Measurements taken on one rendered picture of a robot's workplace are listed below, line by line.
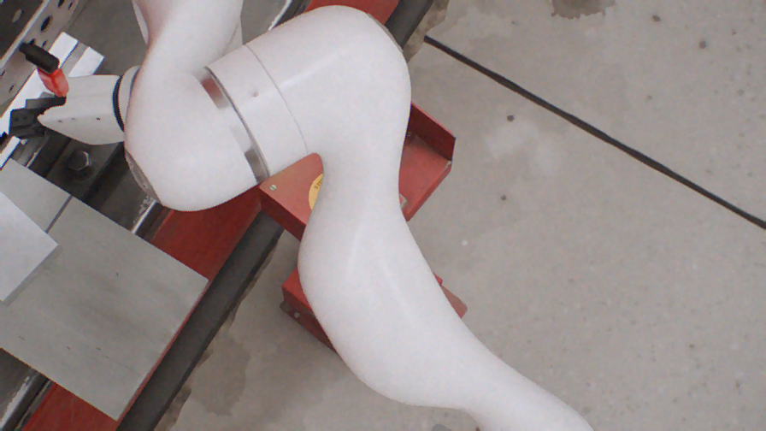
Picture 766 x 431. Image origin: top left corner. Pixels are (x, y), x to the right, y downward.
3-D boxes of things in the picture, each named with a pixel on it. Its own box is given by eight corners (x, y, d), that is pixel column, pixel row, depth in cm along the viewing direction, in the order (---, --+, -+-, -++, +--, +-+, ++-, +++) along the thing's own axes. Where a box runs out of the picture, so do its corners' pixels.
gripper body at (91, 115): (176, 85, 189) (95, 98, 195) (118, 56, 181) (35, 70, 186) (171, 150, 187) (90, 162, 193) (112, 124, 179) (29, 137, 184)
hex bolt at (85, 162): (83, 179, 200) (80, 174, 199) (63, 167, 201) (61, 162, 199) (96, 160, 201) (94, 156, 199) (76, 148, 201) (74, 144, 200)
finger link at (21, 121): (61, 103, 190) (14, 111, 193) (41, 95, 187) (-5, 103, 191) (58, 131, 189) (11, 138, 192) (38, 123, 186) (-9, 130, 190)
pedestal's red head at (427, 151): (356, 286, 222) (354, 253, 205) (260, 210, 225) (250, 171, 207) (451, 169, 226) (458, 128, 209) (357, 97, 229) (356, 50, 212)
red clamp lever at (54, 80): (66, 103, 177) (48, 71, 167) (32, 83, 177) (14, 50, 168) (75, 89, 177) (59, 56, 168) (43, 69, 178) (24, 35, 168)
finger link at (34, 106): (99, 97, 184) (97, 113, 190) (25, 91, 183) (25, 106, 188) (98, 108, 184) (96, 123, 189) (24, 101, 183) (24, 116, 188)
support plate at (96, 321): (117, 422, 184) (115, 420, 183) (-84, 294, 188) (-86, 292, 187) (209, 281, 188) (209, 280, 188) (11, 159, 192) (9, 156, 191)
